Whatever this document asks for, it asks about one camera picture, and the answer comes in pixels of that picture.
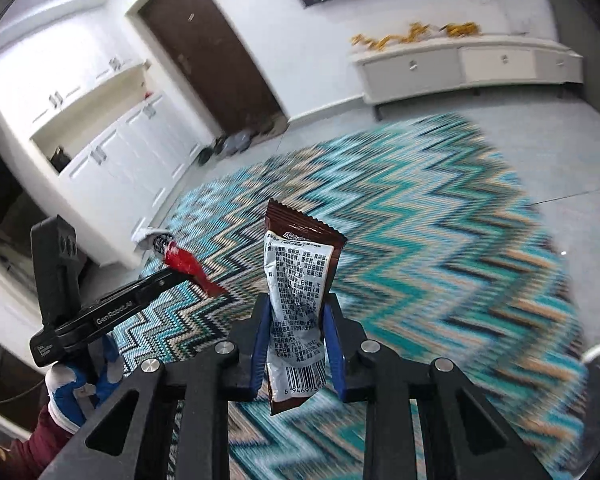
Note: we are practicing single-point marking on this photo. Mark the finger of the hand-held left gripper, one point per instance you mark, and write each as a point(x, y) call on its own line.
point(155, 282)

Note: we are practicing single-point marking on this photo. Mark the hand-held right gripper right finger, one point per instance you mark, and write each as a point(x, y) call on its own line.
point(336, 355)

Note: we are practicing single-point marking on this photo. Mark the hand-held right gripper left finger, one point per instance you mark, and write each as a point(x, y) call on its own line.
point(259, 350)

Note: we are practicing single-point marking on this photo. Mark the red snack wrapper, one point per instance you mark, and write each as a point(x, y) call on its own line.
point(185, 262)

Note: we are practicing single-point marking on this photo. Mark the brown white snack wrapper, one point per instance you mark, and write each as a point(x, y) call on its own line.
point(295, 280)

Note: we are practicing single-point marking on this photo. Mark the person's left forearm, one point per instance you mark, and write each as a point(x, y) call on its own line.
point(35, 445)

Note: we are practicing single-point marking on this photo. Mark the person's left hand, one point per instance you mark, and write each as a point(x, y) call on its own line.
point(67, 395)

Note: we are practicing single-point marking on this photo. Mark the black bag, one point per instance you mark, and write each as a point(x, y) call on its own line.
point(60, 159)

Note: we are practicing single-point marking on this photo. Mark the white lower cabinet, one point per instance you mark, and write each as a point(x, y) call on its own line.
point(130, 160)

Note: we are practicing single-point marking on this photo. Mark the white cabinet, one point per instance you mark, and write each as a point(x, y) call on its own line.
point(130, 160)
point(55, 80)

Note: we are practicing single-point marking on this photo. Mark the zigzag patterned rug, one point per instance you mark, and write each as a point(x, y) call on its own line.
point(405, 240)

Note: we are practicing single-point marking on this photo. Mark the pair of black shoes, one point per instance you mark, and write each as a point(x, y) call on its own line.
point(207, 154)

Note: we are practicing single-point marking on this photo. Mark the pair of grey slippers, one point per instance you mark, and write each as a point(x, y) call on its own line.
point(237, 142)

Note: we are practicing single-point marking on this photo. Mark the white upper cabinet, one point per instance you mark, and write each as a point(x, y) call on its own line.
point(55, 80)

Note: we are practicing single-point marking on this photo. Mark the pair of brown shoes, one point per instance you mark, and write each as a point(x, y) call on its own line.
point(270, 127)

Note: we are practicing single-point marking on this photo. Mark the dark brown door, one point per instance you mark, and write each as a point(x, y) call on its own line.
point(210, 55)

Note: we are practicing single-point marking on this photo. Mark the grey white television stand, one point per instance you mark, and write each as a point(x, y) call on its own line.
point(430, 72)

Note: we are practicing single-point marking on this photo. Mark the golden tiger figurine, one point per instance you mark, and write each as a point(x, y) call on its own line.
point(460, 29)

